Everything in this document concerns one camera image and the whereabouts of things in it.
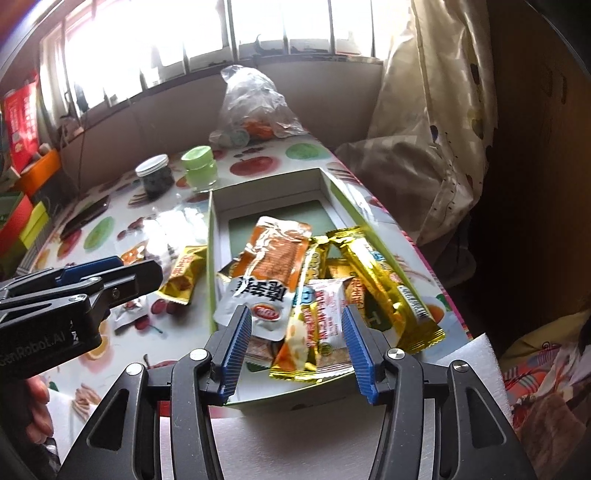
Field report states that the beige patterned curtain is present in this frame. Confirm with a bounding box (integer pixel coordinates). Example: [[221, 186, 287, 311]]
[[337, 1, 497, 287]]

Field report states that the green plastic jar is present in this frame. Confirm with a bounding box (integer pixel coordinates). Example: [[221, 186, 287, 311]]
[[181, 146, 218, 191]]

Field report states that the red gift bag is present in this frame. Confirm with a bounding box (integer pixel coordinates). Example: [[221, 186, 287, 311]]
[[3, 74, 39, 174]]

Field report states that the clear plastic bag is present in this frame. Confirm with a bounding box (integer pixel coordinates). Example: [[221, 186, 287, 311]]
[[209, 65, 308, 148]]

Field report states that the white red striped snack packet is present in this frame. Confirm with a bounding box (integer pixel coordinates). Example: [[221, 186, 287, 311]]
[[308, 279, 349, 369]]

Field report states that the black smartphone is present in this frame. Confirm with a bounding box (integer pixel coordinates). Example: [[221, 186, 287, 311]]
[[60, 195, 110, 241]]

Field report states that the orange box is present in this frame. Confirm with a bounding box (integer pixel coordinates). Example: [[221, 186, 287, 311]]
[[14, 149, 61, 197]]

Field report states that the clear jar white lid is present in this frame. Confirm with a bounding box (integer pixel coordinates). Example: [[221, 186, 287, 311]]
[[135, 154, 174, 200]]

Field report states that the narrow gold snack bar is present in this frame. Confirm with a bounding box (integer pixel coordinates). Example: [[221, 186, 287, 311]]
[[328, 227, 445, 354]]

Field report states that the colourful floral fabric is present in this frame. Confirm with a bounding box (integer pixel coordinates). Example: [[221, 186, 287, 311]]
[[500, 310, 591, 480]]

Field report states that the yellow green box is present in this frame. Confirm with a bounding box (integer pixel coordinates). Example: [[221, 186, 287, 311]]
[[19, 202, 50, 250]]

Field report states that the green white cardboard box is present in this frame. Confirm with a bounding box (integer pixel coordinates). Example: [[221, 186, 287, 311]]
[[207, 168, 450, 410]]

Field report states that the red perforated box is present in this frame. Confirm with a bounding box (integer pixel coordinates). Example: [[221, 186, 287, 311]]
[[0, 191, 33, 255]]

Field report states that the small gold peanut crisp packet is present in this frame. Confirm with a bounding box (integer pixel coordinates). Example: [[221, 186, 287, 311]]
[[157, 244, 207, 306]]

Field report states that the orange white snack pouch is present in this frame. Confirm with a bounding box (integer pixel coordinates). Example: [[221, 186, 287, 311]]
[[213, 216, 311, 341], [110, 241, 163, 333]]

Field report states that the person's left hand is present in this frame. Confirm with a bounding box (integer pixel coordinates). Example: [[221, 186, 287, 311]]
[[26, 376, 54, 444]]

